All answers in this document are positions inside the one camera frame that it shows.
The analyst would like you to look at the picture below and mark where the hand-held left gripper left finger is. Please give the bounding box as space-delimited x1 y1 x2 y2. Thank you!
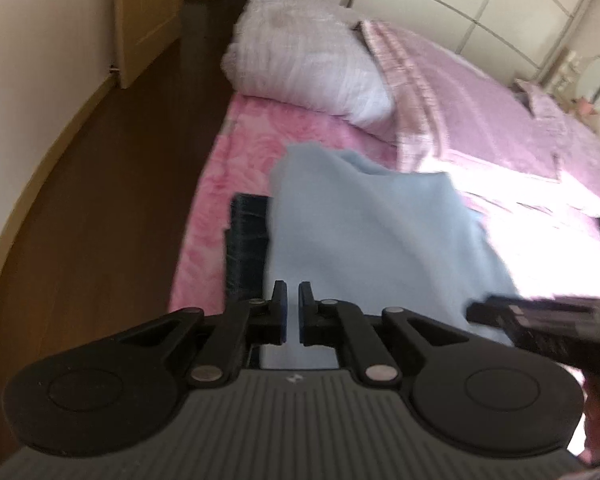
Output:
107 281 287 387

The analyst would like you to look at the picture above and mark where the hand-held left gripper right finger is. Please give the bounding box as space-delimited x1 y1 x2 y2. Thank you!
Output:
299 282 471 387

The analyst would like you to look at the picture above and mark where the light blue sweatshirt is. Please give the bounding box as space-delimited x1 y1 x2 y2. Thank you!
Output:
260 142 518 371

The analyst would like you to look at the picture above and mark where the dark blue folded garment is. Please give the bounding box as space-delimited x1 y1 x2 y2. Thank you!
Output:
224 192 273 295

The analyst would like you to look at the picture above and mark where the pink floral blanket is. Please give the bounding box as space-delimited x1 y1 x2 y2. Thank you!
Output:
169 92 600 311

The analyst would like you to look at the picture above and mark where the pale pink quilt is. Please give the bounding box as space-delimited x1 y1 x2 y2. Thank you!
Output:
357 20 600 226

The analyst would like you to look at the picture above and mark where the pale ribbed duvet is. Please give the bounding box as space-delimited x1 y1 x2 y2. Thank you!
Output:
221 0 396 128

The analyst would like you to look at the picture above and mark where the oval mirror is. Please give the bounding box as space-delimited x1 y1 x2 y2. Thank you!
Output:
577 54 600 111

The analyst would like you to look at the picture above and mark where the white cosmetics stand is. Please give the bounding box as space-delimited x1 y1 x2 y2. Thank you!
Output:
550 50 581 95

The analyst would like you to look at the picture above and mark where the wooden door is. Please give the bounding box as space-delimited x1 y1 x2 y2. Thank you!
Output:
112 0 186 90

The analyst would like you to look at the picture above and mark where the cream wardrobe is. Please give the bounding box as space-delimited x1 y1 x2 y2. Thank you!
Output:
300 0 600 86

